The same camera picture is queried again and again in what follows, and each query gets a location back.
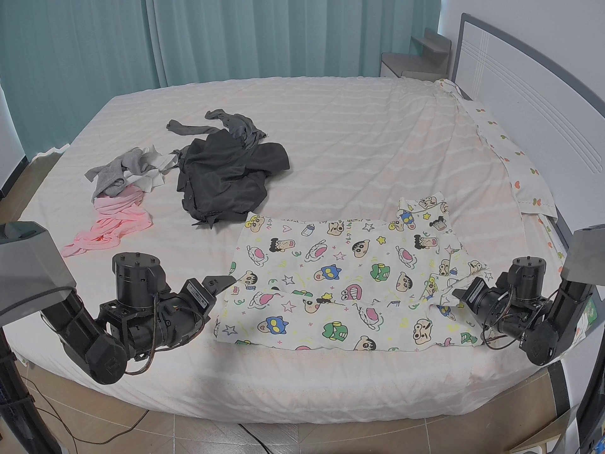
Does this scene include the bed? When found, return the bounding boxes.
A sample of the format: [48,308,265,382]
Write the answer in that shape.
[9,13,605,420]

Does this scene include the white printed pyjama top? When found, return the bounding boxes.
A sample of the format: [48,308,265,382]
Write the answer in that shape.
[213,196,490,352]

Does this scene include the grey and white garment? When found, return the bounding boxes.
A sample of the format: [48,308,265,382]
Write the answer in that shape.
[84,146,179,203]

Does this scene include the black shirt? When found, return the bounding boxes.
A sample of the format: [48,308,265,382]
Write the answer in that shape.
[176,131,290,230]

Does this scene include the dark grey garment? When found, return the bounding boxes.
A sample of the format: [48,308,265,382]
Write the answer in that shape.
[166,109,268,150]

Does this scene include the pink garment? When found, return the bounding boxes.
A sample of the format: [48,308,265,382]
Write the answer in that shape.
[61,188,154,259]

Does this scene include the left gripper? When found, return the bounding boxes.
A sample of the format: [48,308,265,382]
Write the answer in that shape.
[158,277,219,346]

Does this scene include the grey bedside table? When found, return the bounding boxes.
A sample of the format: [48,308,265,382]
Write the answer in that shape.
[380,28,452,80]

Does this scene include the thin black cable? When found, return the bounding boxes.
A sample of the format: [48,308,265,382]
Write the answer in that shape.
[28,386,152,449]

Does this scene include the thick black cable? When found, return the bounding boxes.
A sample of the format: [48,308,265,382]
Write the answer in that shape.
[236,423,272,444]

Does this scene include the blue-green curtain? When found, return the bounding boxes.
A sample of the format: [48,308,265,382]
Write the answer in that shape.
[0,0,171,160]
[147,0,445,89]

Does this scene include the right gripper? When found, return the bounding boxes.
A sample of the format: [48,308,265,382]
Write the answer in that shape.
[462,276,511,332]

